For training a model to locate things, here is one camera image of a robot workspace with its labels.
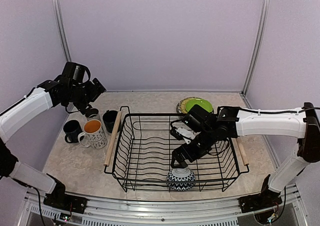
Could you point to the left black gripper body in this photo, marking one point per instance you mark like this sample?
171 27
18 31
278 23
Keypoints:
81 97

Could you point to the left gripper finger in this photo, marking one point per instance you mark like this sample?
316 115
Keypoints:
89 110
97 88

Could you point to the woven bamboo plate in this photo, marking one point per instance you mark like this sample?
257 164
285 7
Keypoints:
186 104

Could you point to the left aluminium corner post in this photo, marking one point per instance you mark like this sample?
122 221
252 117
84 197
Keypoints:
61 29

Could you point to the wooden rack handle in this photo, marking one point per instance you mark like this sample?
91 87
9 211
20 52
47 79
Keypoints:
242 152
112 139

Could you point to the blue white patterned bowl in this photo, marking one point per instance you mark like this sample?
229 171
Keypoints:
181 179

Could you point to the black white striped plate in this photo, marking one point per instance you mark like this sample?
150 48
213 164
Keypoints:
181 106

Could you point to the right wooden rack handle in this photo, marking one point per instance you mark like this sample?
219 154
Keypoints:
242 152

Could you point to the black wire dish rack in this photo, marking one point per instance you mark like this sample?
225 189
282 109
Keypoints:
143 154

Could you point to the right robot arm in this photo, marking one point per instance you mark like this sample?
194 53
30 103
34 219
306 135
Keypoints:
232 122

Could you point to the dark teal mug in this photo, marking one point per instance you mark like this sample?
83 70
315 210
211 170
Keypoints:
109 118

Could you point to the white brown banded cup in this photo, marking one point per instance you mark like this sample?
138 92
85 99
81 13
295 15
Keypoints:
94 116

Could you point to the white floral patterned mug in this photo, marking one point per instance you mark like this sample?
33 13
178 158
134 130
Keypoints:
93 135

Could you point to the navy blue mug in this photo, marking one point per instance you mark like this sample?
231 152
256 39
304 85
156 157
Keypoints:
72 129

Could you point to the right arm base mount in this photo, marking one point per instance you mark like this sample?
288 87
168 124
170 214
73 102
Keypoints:
265 199

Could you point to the aluminium front rail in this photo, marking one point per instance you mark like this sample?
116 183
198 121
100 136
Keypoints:
112 212

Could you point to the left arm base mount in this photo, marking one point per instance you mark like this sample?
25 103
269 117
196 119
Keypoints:
59 199

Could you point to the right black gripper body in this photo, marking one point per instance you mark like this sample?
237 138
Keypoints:
207 140

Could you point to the green plastic plate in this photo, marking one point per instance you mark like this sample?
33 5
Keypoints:
206 105

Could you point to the aluminium corner post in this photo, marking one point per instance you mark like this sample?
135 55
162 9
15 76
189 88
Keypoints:
257 46
61 29

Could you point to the left wooden rack handle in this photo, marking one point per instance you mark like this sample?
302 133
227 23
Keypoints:
112 139

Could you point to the right aluminium corner post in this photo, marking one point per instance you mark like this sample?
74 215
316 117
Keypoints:
257 46

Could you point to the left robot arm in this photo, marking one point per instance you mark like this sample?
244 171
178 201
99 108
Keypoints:
45 96

